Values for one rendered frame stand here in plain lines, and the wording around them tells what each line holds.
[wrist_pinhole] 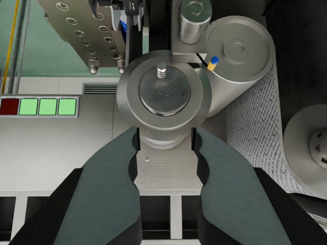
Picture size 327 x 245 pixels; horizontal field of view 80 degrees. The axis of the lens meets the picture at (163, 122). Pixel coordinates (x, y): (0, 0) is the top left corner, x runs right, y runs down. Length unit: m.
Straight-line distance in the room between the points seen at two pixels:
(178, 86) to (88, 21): 0.33
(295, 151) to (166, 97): 0.21
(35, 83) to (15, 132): 2.98
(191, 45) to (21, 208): 0.65
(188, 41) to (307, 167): 0.25
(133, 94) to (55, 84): 3.28
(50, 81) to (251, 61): 3.41
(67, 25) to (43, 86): 3.08
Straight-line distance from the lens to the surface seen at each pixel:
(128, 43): 0.35
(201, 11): 0.27
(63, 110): 0.70
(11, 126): 0.78
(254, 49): 0.37
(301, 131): 0.37
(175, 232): 0.66
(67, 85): 3.47
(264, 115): 0.39
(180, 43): 0.30
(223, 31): 0.37
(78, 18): 0.55
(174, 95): 0.29
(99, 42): 0.61
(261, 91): 0.40
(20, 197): 0.75
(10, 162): 0.76
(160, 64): 0.27
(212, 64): 0.26
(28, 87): 3.75
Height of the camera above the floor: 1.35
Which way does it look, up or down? 11 degrees down
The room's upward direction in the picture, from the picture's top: 180 degrees clockwise
